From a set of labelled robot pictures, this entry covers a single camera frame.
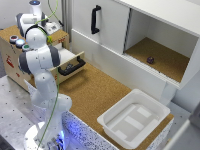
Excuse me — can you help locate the black door handle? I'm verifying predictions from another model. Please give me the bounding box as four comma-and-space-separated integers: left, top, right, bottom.
90, 4, 102, 35

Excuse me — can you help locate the purple block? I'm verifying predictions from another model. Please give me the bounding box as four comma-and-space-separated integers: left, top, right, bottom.
146, 56, 155, 65

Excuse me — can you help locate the green button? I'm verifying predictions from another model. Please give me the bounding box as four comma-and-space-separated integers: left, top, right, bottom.
21, 43, 32, 53

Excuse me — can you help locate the red button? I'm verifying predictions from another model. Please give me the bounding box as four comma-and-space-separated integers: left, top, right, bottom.
9, 34, 19, 44

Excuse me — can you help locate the black drawer handle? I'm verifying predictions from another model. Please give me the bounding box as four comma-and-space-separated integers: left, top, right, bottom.
57, 55, 87, 77

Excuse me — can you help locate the green cable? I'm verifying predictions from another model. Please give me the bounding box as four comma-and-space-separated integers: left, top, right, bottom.
32, 0, 63, 150

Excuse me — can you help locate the white cabinet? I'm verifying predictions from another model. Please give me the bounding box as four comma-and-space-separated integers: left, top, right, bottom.
68, 0, 200, 108

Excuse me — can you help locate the blue button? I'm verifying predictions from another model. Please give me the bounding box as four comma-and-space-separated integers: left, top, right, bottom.
15, 38, 26, 48

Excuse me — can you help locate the wooden drawer box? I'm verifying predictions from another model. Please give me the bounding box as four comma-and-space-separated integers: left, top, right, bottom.
0, 25, 71, 93

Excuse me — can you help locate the white plastic box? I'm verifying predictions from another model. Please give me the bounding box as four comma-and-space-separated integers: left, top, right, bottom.
96, 88, 172, 150

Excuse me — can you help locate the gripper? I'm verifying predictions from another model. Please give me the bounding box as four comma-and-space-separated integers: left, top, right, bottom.
45, 21, 63, 36

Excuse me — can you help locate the wooden drawer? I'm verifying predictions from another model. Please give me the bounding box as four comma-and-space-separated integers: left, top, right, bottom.
49, 47, 87, 85

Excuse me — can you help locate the white sliding door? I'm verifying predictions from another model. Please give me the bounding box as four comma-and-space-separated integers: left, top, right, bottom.
72, 0, 131, 55

